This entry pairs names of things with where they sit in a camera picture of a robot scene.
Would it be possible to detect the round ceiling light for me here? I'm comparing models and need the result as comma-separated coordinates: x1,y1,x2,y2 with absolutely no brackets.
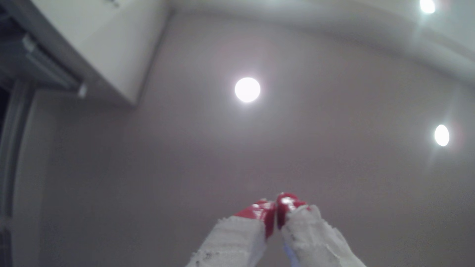
234,77,261,104
419,0,436,15
434,124,450,147

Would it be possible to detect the grey curtain rail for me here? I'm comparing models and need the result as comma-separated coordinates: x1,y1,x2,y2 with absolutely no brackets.
22,34,88,99

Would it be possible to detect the red taped gripper finger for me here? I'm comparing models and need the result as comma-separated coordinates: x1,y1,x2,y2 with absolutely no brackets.
186,198,277,267
276,192,368,267

